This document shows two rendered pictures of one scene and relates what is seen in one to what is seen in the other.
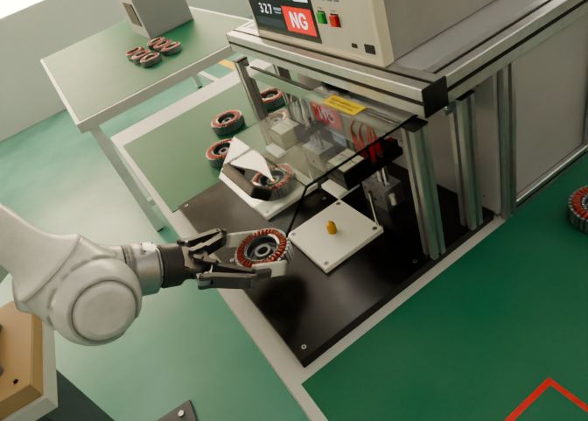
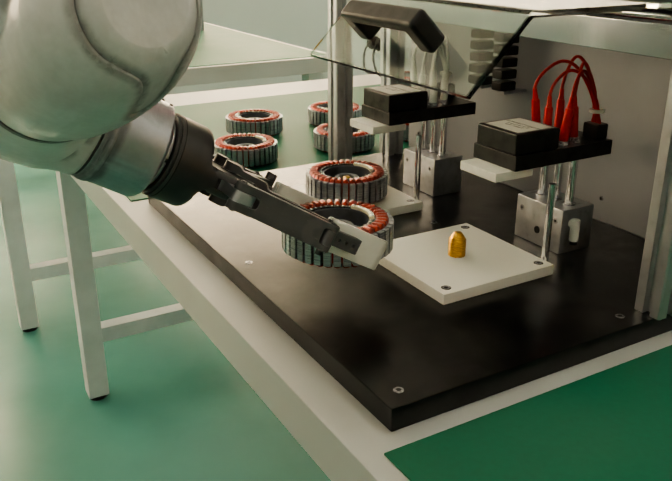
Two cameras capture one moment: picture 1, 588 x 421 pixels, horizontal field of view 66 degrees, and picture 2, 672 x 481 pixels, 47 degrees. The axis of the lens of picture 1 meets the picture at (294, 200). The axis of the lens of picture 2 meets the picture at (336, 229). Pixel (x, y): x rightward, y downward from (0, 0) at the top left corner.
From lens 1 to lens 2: 0.38 m
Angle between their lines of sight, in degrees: 18
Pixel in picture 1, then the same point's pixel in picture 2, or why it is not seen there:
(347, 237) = (486, 265)
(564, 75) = not seen: outside the picture
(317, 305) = (425, 340)
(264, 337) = (304, 377)
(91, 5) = not seen: outside the picture
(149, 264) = (155, 116)
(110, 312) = (153, 3)
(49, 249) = not seen: outside the picture
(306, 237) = (405, 254)
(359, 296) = (512, 341)
